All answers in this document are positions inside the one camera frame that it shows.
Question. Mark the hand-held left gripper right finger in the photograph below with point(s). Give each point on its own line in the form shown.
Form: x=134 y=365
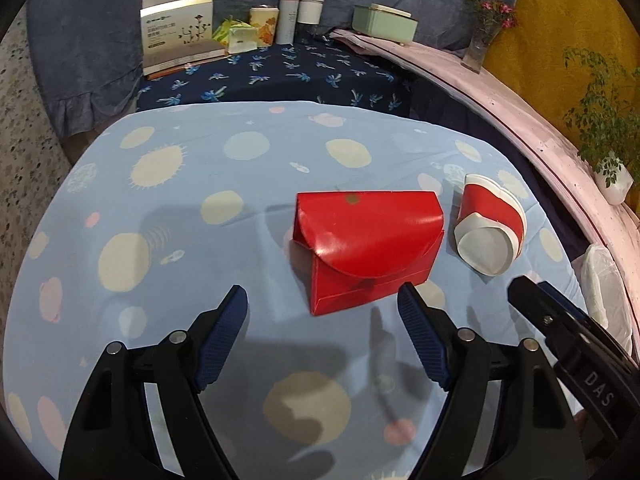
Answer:
x=425 y=340

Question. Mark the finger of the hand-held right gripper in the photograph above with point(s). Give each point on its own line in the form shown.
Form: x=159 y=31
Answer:
x=537 y=312
x=575 y=307

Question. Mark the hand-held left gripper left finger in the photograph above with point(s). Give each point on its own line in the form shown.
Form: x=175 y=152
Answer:
x=225 y=340

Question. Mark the white plastic bag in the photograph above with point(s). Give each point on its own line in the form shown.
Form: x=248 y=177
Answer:
x=602 y=290

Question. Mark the red paper cup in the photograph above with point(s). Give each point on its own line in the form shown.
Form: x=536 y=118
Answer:
x=492 y=230

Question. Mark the red paper box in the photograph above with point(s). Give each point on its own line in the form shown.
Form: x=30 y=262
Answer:
x=367 y=245

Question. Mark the blue printed tablecloth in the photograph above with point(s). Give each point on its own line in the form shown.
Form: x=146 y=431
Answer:
x=200 y=210

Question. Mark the green plant in white pot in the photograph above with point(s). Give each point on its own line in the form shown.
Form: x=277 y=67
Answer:
x=612 y=180

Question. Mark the pink cloth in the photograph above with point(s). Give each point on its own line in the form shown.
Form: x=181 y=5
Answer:
x=540 y=130

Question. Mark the dark purple cloth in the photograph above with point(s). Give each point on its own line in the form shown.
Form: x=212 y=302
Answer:
x=450 y=105

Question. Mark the navy printed cloth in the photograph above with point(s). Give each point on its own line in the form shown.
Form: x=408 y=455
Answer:
x=280 y=75

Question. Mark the glass vase with pink flowers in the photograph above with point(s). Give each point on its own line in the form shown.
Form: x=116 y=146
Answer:
x=482 y=40

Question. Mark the yellow cloth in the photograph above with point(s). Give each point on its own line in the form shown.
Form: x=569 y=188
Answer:
x=560 y=10

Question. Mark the green packet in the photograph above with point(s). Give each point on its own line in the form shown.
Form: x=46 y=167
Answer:
x=235 y=37

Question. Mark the white floral gift box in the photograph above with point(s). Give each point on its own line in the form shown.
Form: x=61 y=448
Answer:
x=177 y=32

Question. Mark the yellow floral tin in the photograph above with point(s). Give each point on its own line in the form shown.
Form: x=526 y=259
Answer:
x=264 y=27

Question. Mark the green tissue box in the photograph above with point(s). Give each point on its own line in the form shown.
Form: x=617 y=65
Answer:
x=384 y=24

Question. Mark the white tube bottle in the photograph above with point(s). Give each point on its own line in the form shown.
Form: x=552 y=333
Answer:
x=287 y=19

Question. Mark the white jar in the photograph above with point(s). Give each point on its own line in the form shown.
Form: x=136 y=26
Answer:
x=311 y=7

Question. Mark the blue-grey blanket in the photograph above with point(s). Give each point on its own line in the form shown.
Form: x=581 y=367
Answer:
x=100 y=20

